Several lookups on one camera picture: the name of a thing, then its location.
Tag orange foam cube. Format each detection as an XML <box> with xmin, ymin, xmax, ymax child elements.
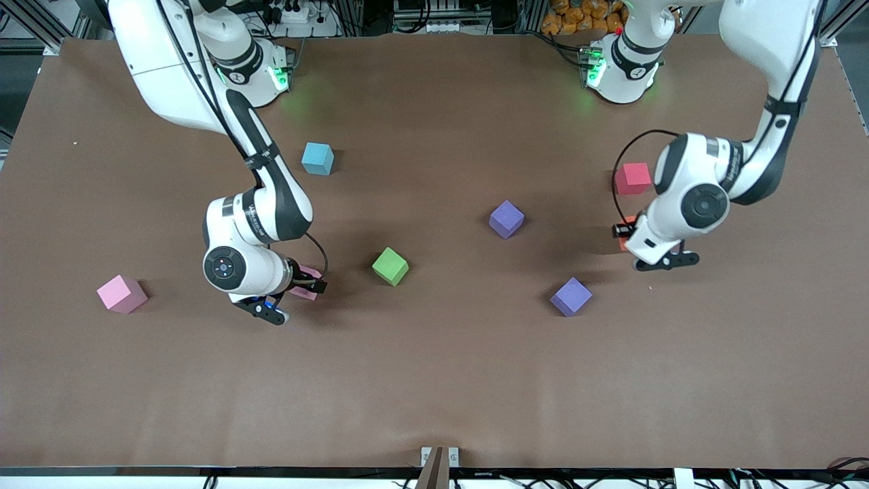
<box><xmin>616</xmin><ymin>215</ymin><xmax>640</xmax><ymax>253</ymax></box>

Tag pink foam cube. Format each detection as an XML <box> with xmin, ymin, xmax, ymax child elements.
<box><xmin>96</xmin><ymin>274</ymin><xmax>149</xmax><ymax>314</ymax></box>
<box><xmin>291</xmin><ymin>266</ymin><xmax>325</xmax><ymax>301</ymax></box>

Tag purple foam cube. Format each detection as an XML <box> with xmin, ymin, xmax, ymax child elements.
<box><xmin>549</xmin><ymin>277</ymin><xmax>593</xmax><ymax>318</ymax></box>
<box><xmin>489</xmin><ymin>200</ymin><xmax>525</xmax><ymax>240</ymax></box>

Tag light blue foam cube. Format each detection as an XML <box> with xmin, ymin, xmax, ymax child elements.
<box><xmin>301</xmin><ymin>142</ymin><xmax>335</xmax><ymax>177</ymax></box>

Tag red foam cube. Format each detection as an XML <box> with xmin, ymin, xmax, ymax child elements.
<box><xmin>614</xmin><ymin>162</ymin><xmax>652</xmax><ymax>196</ymax></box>

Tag green foam cube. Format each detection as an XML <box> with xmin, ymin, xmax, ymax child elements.
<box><xmin>372</xmin><ymin>247</ymin><xmax>409</xmax><ymax>287</ymax></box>

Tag brown paper table cover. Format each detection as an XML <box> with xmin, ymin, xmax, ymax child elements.
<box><xmin>0</xmin><ymin>34</ymin><xmax>869</xmax><ymax>471</ymax></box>

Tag orange snack bags pile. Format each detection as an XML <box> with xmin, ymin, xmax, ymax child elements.
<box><xmin>541</xmin><ymin>0</ymin><xmax>627</xmax><ymax>37</ymax></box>

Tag white power strip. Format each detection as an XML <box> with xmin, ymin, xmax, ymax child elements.
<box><xmin>268</xmin><ymin>0</ymin><xmax>321</xmax><ymax>25</ymax></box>

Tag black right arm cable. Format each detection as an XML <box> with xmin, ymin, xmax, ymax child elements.
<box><xmin>156</xmin><ymin>0</ymin><xmax>331</xmax><ymax>280</ymax></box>

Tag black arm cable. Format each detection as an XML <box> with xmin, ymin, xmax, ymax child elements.
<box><xmin>156</xmin><ymin>0</ymin><xmax>331</xmax><ymax>280</ymax></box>
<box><xmin>611</xmin><ymin>0</ymin><xmax>828</xmax><ymax>232</ymax></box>

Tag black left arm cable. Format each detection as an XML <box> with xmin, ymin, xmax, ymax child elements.
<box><xmin>611</xmin><ymin>0</ymin><xmax>828</xmax><ymax>232</ymax></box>

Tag metal table edge bracket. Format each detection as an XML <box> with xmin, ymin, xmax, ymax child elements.
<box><xmin>420</xmin><ymin>446</ymin><xmax>460</xmax><ymax>469</ymax></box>

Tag brown strip under bracket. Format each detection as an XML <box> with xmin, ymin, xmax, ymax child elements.
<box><xmin>415</xmin><ymin>446</ymin><xmax>453</xmax><ymax>489</ymax></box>

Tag aluminium frame profile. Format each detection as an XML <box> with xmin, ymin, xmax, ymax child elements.
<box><xmin>818</xmin><ymin>0</ymin><xmax>869</xmax><ymax>48</ymax></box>
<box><xmin>0</xmin><ymin>0</ymin><xmax>92</xmax><ymax>56</ymax></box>

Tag black floor cable loop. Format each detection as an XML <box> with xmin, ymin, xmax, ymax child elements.
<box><xmin>823</xmin><ymin>457</ymin><xmax>869</xmax><ymax>477</ymax></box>

